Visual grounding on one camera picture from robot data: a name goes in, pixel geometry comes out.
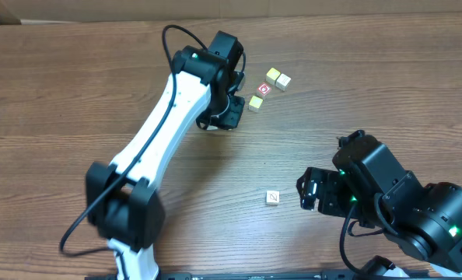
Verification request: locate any wooden block with circle mark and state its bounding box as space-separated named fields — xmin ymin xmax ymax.
xmin=265 ymin=191 xmax=280 ymax=205

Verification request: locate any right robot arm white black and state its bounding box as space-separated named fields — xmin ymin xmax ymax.
xmin=296 ymin=130 xmax=462 ymax=279

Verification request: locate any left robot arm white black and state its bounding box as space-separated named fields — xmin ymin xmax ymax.
xmin=86 ymin=31 xmax=246 ymax=279

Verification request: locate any yellow block middle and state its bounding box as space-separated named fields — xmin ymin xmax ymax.
xmin=248 ymin=96 xmax=264 ymax=113

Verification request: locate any yellow block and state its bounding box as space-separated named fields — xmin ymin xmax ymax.
xmin=248 ymin=96 xmax=264 ymax=113
xmin=266 ymin=68 xmax=281 ymax=86

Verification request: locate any red O block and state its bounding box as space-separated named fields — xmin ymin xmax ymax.
xmin=256 ymin=82 xmax=272 ymax=99

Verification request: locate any yellow block top right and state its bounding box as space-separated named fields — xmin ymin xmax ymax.
xmin=266 ymin=68 xmax=281 ymax=86

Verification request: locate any plain wooden block top right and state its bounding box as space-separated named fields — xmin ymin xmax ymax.
xmin=275 ymin=73 xmax=292 ymax=91

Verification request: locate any cardboard box edge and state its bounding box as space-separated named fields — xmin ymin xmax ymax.
xmin=0 ymin=0 xmax=462 ymax=24

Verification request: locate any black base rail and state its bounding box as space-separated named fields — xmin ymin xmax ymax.
xmin=85 ymin=268 xmax=430 ymax=280

